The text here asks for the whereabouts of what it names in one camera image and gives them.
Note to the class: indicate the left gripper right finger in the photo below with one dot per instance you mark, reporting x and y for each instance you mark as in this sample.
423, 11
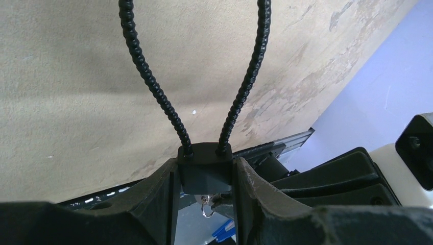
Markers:
265, 215

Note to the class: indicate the black cable padlock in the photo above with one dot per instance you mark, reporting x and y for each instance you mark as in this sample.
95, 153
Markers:
204, 168

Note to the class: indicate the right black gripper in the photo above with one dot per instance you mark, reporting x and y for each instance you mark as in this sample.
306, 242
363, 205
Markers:
338, 179

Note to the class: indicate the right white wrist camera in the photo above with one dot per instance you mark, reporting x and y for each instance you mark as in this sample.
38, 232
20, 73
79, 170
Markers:
407, 164

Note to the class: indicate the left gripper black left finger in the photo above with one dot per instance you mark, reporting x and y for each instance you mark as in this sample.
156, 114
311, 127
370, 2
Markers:
144, 214

